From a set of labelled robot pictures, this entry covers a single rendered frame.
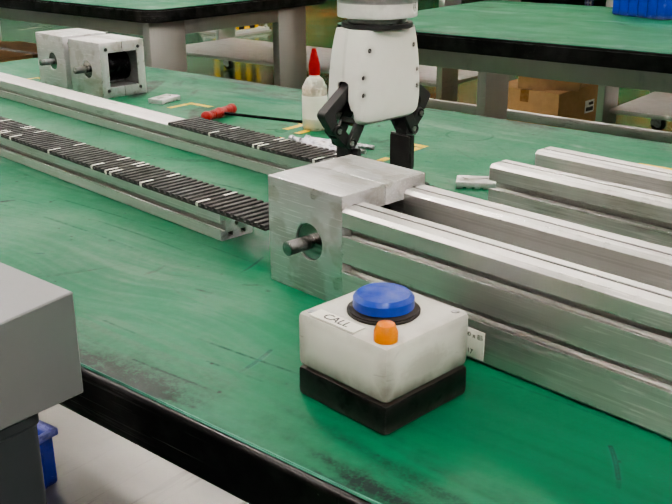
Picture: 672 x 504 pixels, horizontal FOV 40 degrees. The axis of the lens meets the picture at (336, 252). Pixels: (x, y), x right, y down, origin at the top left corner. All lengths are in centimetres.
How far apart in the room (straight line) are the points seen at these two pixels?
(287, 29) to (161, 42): 64
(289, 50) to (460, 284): 317
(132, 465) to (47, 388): 99
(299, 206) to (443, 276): 15
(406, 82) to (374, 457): 54
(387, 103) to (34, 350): 52
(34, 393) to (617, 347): 37
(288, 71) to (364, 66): 284
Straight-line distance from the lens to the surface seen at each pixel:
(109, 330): 74
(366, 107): 98
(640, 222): 81
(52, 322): 62
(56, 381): 64
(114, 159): 111
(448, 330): 60
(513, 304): 64
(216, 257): 88
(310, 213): 76
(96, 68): 167
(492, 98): 332
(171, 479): 157
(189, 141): 128
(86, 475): 161
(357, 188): 75
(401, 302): 59
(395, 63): 100
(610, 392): 62
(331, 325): 59
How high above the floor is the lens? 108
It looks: 20 degrees down
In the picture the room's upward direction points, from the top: straight up
